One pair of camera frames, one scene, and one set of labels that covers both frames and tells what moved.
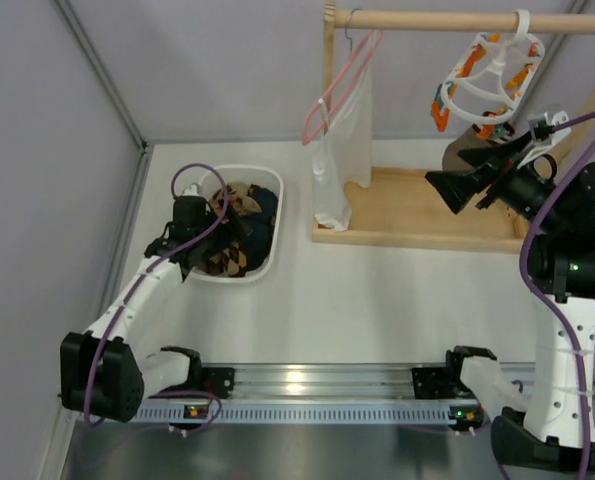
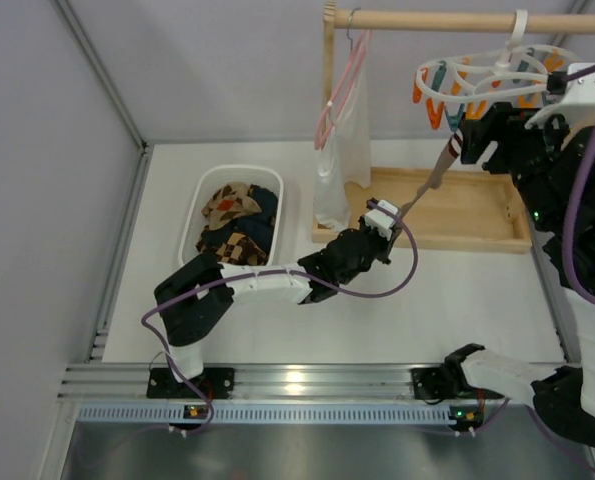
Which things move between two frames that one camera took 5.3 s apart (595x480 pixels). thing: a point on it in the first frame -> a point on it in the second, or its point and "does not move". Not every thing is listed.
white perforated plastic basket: [267, 177] does not move
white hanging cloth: [342, 155] does not move
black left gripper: [222, 236] -> [386, 245]
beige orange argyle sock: [239, 201] does not move
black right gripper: [490, 181] -> [477, 138]
